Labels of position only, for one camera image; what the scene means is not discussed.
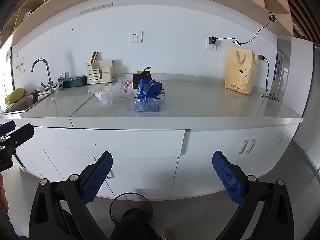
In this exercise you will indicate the brown item in sink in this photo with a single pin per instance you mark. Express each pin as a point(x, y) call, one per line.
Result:
point(35, 96)

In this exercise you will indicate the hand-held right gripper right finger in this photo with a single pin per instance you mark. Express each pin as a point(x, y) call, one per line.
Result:
point(227, 177)

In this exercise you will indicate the beige sneaker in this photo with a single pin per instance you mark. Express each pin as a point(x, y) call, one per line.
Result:
point(167, 235)

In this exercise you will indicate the wooden chopsticks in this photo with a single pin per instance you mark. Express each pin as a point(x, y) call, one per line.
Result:
point(94, 57)

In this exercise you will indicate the black mesh wastebasket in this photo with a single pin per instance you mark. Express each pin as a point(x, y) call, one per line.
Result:
point(120, 205)

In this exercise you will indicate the white wall outlet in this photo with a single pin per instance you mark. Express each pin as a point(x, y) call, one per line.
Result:
point(212, 47)
point(136, 37)

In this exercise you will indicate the white wall power strip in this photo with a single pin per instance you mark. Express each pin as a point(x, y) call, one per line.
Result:
point(96, 8)

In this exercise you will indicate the person's left forearm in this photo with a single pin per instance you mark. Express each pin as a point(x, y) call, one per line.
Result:
point(2, 197)

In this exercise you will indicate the clear pink printed wrapper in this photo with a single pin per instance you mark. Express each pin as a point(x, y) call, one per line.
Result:
point(127, 86)

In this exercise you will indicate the steel sink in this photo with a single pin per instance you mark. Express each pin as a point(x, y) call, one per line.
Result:
point(22, 105)

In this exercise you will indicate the cream utensil holder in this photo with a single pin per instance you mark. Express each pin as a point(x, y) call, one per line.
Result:
point(100, 75)

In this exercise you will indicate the steel faucet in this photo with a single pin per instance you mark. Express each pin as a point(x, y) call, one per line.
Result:
point(48, 77)

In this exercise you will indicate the yellow green cloth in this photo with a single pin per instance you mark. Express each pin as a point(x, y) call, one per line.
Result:
point(13, 96)

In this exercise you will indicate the black plug charger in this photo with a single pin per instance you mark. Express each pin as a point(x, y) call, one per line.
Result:
point(213, 40)

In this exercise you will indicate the paper wall sign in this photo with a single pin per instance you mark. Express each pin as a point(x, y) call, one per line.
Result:
point(19, 66)

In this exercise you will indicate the person's black trouser leg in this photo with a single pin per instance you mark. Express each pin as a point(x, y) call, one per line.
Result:
point(135, 227)

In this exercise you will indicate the wall poster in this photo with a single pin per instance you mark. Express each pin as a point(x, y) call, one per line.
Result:
point(278, 66)

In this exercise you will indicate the yellow paper bag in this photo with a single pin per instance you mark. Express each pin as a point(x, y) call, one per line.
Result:
point(240, 75)

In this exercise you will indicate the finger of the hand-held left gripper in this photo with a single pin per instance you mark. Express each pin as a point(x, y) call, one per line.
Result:
point(7, 127)
point(22, 133)

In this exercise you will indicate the dark brown box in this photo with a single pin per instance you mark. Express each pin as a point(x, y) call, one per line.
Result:
point(142, 76)

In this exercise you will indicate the white carton with red label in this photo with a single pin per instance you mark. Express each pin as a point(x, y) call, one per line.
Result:
point(162, 95)

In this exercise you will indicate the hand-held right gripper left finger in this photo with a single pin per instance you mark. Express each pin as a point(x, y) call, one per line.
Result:
point(97, 177)

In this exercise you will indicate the green lidded box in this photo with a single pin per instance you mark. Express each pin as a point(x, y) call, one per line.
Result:
point(75, 82)

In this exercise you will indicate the black power adapter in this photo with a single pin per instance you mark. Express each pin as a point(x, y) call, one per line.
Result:
point(260, 57)

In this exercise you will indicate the translucent white plastic bag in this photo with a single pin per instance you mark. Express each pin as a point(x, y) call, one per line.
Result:
point(107, 95)

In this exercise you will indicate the blue plastic bag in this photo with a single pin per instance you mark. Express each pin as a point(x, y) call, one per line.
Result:
point(147, 92)

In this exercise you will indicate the patterned ceramic bowl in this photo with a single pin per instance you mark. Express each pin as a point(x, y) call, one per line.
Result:
point(57, 87)

